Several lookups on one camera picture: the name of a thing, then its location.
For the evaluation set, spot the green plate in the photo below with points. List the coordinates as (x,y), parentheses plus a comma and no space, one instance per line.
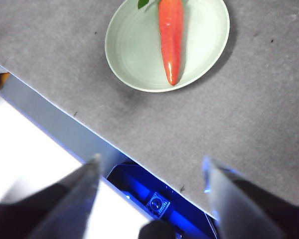
(134,49)

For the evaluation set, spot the small brown block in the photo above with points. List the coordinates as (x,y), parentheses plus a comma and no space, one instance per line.
(3,79)

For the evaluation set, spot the black rounded stand part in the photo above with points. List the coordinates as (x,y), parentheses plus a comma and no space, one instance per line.
(158,230)

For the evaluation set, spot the orange carrot with green leaves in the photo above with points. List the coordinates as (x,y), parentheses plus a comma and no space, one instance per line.
(172,37)

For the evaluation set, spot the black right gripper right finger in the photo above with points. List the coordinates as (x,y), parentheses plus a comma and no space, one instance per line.
(244,206)

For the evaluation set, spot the small black camera module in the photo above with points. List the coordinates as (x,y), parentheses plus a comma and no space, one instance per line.
(158,204)

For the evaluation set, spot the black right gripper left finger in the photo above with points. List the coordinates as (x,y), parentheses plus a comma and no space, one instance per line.
(64,206)

